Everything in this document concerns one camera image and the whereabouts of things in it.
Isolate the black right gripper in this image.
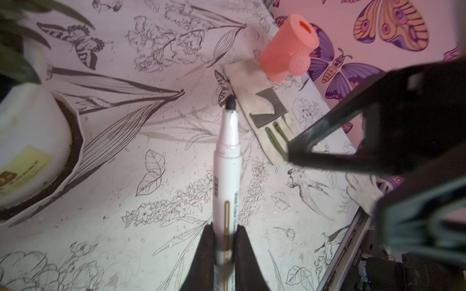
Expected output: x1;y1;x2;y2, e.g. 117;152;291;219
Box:
288;58;466;175

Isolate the beige green work glove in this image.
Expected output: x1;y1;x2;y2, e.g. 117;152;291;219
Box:
224;59;300;166

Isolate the green potted plant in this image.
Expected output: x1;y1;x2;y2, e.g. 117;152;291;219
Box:
1;0;91;100

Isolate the white marker black tip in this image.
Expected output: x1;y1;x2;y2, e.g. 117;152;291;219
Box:
212;95;242;291

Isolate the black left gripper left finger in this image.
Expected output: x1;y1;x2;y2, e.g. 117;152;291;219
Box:
180;224;216;291

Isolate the white pot saucer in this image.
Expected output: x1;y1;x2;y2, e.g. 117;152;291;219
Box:
1;85;84;224

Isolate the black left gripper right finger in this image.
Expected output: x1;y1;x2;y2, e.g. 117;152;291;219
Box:
233;225;269;291

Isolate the white plastic flower pot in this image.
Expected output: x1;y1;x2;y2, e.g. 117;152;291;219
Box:
1;40;72;209

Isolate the white glove on rail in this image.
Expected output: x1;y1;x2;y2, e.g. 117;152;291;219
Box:
345;173;384;217

